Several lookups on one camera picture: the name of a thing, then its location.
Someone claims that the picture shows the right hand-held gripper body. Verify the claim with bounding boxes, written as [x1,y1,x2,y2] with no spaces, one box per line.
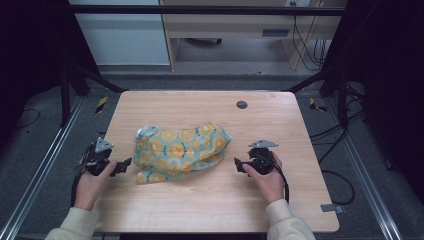
[242,139,280,176]

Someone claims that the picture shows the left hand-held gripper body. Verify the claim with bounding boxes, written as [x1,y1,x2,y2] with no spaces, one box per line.
[78,136,115,177]

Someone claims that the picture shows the green cloth with orange print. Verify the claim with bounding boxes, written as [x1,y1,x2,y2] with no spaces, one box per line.
[132,121,234,185]

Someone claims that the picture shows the person's right hand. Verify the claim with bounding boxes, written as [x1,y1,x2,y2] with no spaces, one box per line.
[241,152,285,206]

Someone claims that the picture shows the person's left hand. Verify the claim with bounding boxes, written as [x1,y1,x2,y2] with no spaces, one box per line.
[73,159,118,212]

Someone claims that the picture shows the yellow black striped tape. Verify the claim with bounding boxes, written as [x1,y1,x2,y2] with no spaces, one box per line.
[308,97,328,113]
[94,95,109,114]

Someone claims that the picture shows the grey tape piece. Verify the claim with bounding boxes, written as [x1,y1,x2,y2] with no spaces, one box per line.
[320,203,344,214]

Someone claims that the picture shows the white cabinet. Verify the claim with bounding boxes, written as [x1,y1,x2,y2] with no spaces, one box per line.
[68,0,172,67]

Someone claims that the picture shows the light wooden desk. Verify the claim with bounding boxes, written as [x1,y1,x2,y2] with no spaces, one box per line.
[159,0,348,72]

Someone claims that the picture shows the black metal crossbar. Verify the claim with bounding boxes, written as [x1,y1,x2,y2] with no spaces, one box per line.
[67,4,348,17]

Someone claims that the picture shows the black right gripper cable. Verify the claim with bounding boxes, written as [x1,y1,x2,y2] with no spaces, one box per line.
[272,158,291,204]

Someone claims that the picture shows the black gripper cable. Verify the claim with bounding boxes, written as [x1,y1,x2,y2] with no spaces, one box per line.
[69,171,82,208]
[272,158,291,204]

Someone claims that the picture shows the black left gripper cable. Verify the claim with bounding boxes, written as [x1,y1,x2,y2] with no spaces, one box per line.
[69,171,82,208]

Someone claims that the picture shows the silver metal floor rail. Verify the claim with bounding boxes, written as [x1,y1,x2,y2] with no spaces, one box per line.
[325,97,403,240]
[0,95,86,240]

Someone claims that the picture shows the thin black floor cable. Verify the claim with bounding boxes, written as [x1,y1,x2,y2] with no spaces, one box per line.
[15,107,42,130]

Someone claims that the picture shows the black metal frame stand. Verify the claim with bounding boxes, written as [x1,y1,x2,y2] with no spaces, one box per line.
[283,63,351,130]
[58,61,130,128]

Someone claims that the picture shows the black floor cable loop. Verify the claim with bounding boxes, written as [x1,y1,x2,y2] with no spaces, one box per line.
[319,169,356,206]

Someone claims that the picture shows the black hanging cables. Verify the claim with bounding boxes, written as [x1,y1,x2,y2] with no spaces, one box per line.
[289,1,331,72]

